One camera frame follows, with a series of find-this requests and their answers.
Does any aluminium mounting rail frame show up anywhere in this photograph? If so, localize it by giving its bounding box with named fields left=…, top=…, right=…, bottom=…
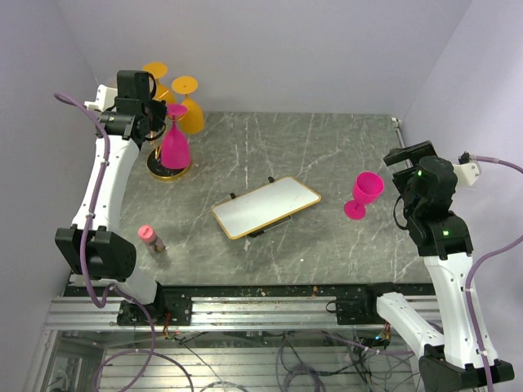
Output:
left=24, top=293, right=491, bottom=392

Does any yellow wine glass front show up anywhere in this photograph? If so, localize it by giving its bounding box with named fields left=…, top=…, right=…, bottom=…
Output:
left=172, top=75, right=205, bottom=135

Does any gold wire wine glass rack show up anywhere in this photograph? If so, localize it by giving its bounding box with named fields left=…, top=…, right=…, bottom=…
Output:
left=145, top=87, right=193, bottom=183

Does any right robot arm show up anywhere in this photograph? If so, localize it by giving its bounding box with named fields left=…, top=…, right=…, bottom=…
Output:
left=360, top=141, right=515, bottom=391

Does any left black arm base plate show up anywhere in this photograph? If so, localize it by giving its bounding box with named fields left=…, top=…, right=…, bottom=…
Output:
left=116, top=292, right=193, bottom=327

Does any yellow wine glass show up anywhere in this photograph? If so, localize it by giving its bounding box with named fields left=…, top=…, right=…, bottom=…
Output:
left=172, top=75, right=205, bottom=135
left=142, top=61, right=176, bottom=105

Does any black wire tablet stand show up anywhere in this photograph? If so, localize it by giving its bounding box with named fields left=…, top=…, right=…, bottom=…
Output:
left=229, top=176, right=293, bottom=238

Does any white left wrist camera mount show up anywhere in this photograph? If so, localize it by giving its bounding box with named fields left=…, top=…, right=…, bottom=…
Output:
left=84, top=84, right=118, bottom=113

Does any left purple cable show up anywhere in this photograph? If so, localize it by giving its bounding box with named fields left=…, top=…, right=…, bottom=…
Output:
left=53, top=92, right=159, bottom=392

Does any cable tangle under table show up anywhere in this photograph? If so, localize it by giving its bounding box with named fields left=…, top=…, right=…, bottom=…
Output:
left=93, top=322, right=430, bottom=392

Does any purple cable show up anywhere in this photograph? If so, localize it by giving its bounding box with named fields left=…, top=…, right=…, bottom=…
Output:
left=53, top=92, right=159, bottom=392
left=465, top=155, right=523, bottom=392

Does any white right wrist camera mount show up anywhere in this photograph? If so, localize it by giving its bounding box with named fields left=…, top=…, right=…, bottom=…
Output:
left=453, top=152, right=481, bottom=188

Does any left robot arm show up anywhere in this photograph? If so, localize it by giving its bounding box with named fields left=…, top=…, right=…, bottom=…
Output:
left=55, top=70, right=167, bottom=324

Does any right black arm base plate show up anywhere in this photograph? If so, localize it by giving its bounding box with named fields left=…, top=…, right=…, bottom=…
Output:
left=325, top=283, right=397, bottom=325

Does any white tablet yellow frame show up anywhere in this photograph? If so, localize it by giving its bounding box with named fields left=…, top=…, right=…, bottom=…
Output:
left=212, top=176, right=322, bottom=240

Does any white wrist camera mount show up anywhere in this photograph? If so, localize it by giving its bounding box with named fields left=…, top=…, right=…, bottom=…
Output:
left=453, top=152, right=481, bottom=188
left=84, top=84, right=118, bottom=113

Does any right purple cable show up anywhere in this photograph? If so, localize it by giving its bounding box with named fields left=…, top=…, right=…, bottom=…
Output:
left=465, top=155, right=523, bottom=392

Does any yellow wine glass rear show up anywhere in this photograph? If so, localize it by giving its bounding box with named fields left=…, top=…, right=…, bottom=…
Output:
left=142, top=61, right=176, bottom=105

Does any small bottle pink cap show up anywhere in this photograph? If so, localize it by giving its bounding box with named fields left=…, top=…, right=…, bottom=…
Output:
left=137, top=225, right=166, bottom=254

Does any pink wine glass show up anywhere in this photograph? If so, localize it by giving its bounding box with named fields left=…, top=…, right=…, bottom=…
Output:
left=343, top=171, right=385, bottom=220
left=161, top=104, right=190, bottom=170

